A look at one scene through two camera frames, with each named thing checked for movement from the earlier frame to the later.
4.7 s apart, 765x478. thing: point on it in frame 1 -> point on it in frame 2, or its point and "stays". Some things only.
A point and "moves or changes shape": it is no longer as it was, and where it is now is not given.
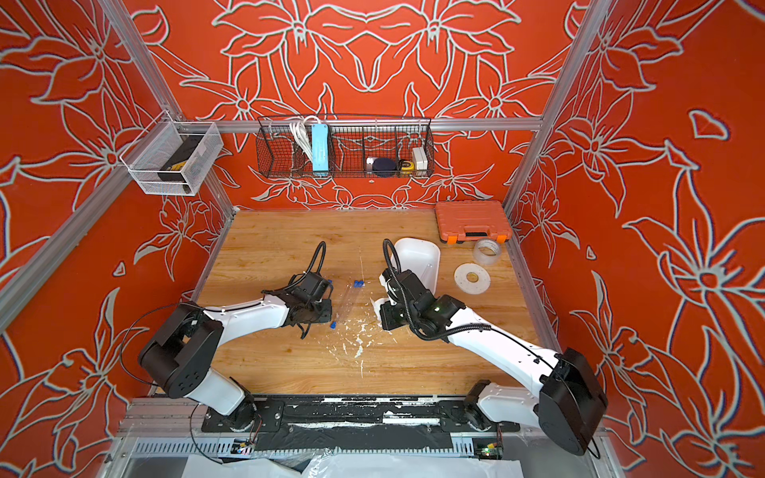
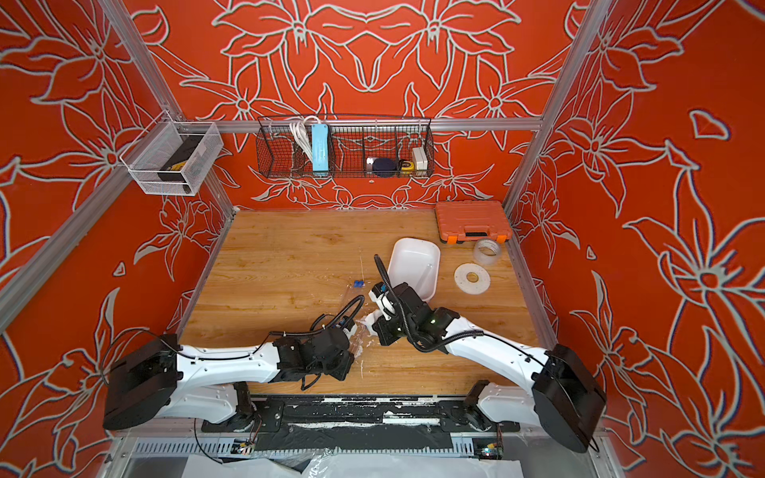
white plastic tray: x=421 y=258 stays
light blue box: x=320 y=149 stays
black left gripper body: x=320 y=313 -> x=332 y=365
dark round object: x=385 y=167 stays
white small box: x=420 y=159 stays
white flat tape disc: x=472 y=279 stays
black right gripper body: x=398 y=317 -> x=403 y=321
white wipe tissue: x=377 y=303 moves or changes shape
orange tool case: x=459 y=220 stays
